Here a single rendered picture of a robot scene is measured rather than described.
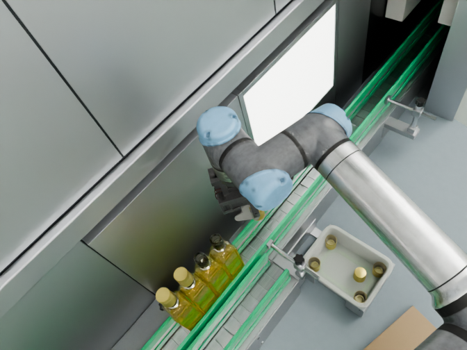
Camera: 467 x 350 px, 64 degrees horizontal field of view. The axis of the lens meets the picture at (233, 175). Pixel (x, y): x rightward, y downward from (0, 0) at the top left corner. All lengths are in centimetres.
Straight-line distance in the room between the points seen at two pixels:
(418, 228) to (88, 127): 55
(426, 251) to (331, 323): 68
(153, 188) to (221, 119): 28
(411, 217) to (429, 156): 93
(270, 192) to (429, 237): 23
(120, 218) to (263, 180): 36
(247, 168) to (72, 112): 30
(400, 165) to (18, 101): 122
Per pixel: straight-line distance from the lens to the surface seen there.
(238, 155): 61
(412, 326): 124
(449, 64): 148
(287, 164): 60
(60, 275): 88
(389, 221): 60
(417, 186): 144
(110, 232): 83
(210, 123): 63
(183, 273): 88
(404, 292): 128
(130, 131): 76
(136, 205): 84
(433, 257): 60
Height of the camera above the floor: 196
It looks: 55 degrees down
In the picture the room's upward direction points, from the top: 20 degrees counter-clockwise
